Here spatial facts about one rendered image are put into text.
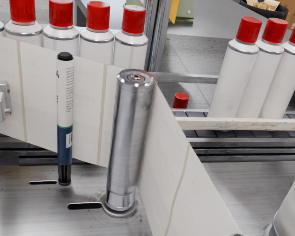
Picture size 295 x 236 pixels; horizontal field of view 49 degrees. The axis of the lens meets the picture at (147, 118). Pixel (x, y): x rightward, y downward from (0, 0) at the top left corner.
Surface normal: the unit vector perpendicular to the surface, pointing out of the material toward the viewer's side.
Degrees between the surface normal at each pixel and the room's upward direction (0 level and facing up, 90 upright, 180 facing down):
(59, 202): 0
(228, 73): 90
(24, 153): 90
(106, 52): 90
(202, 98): 0
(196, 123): 90
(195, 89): 0
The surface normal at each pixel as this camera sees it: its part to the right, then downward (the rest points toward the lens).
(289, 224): -0.95, 0.00
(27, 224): 0.14, -0.83
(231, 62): -0.65, 0.33
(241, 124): 0.18, 0.56
